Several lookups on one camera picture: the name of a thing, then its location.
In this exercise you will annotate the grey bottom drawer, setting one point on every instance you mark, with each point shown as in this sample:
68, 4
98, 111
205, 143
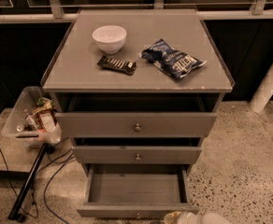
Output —
136, 191

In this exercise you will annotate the grey drawer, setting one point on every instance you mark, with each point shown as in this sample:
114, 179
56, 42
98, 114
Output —
136, 191
137, 150
135, 115

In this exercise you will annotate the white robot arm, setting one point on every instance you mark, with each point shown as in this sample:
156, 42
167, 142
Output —
179, 217

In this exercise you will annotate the grey middle drawer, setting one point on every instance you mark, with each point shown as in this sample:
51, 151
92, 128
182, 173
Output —
137, 150

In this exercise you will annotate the grey wooden drawer cabinet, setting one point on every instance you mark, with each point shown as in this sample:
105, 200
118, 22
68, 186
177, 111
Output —
75, 72

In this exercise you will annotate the grey top drawer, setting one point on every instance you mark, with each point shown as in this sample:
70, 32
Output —
135, 115

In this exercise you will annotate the blue kettle chips bag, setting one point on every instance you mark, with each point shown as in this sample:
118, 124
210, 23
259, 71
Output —
175, 63

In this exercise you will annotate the black candy bar wrapper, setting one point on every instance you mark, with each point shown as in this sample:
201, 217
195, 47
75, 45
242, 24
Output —
118, 65

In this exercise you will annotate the black tripod leg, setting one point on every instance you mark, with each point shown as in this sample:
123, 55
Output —
15, 210

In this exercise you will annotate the brown labelled bottle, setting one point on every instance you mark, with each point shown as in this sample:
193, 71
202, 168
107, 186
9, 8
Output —
46, 118

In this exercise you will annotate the clear plastic bin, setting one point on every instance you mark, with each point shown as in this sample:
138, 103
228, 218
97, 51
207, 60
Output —
22, 126

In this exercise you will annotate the white ceramic bowl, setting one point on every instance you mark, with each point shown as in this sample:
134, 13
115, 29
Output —
109, 38

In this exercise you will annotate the white metal railing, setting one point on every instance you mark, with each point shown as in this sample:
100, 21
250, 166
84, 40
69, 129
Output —
127, 6

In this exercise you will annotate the white diagonal post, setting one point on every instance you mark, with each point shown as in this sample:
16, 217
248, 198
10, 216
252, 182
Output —
263, 93

